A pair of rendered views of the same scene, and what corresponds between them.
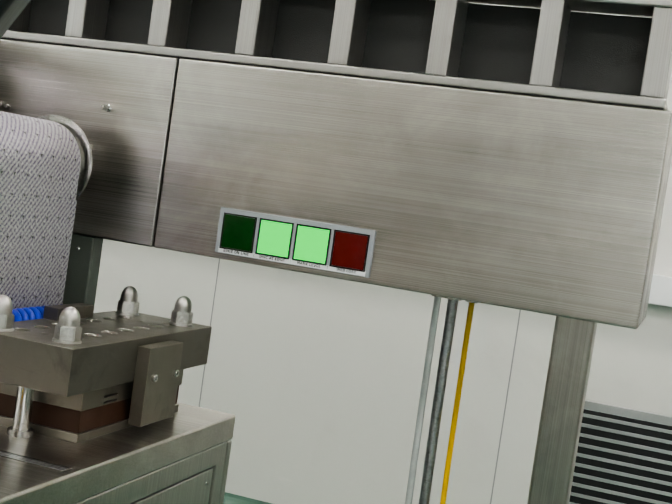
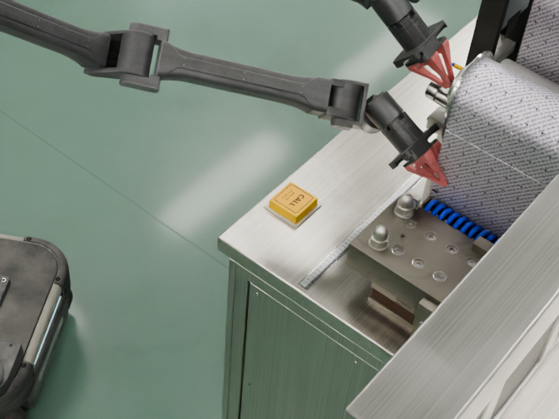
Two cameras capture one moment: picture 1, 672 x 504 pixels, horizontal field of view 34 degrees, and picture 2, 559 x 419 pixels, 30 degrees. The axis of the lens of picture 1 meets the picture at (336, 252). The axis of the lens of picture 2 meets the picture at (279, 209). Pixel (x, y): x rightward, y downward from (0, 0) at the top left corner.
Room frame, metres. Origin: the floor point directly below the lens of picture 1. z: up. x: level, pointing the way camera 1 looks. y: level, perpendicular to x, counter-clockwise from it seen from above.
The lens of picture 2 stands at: (1.54, -0.90, 2.44)
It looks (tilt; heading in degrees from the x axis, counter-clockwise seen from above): 48 degrees down; 107
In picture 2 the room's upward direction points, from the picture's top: 6 degrees clockwise
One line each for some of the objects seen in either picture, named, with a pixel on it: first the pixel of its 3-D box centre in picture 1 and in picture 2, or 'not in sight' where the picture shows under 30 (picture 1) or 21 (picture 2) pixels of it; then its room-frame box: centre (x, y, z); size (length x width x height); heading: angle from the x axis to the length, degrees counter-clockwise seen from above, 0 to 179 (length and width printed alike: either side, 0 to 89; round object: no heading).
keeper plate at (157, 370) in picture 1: (158, 382); (439, 334); (1.52, 0.22, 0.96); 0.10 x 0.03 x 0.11; 162
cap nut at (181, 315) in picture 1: (182, 310); not in sight; (1.67, 0.22, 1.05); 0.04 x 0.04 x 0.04
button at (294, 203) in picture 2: not in sight; (293, 202); (1.17, 0.46, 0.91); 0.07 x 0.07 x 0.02; 72
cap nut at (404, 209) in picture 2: (1, 312); (405, 203); (1.39, 0.42, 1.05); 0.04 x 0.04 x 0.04
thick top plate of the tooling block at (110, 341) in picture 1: (99, 347); (464, 286); (1.53, 0.32, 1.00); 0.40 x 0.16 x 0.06; 162
